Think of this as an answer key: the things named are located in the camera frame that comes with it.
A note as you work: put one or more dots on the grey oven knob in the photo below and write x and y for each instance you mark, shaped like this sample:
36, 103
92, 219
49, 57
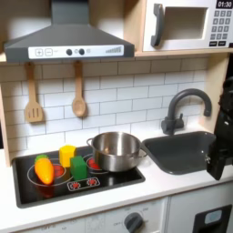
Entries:
133, 222

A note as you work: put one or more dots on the green block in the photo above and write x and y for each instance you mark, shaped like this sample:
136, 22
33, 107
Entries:
79, 167

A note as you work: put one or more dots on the black stove top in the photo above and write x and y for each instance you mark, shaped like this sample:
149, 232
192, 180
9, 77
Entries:
36, 191

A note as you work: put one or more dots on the orange toy carrot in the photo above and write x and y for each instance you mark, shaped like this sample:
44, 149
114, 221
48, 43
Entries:
44, 170

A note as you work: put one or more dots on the dark grey sink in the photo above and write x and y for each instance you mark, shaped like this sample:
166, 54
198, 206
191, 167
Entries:
179, 151

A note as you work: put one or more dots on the yellow block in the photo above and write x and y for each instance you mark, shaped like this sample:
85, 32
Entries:
67, 154

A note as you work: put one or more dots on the wooden spoon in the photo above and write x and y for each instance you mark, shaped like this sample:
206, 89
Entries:
79, 104

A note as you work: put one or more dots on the steel pot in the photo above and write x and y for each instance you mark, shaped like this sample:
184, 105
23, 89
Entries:
116, 151

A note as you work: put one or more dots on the black cabinet door panel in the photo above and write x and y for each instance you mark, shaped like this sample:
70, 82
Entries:
212, 220

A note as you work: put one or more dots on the wooden shelf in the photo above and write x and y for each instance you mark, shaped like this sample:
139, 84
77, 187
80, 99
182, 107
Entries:
182, 52

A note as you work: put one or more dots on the white toy microwave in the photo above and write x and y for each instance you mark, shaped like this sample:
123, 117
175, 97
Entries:
188, 24

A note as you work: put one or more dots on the dark grey tap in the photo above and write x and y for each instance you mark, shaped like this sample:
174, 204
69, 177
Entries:
182, 100

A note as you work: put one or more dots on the grey range hood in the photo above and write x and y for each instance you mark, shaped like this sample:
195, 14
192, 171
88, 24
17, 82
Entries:
69, 36

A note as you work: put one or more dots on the wooden slotted spatula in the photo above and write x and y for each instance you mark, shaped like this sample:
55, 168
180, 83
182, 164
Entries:
33, 112

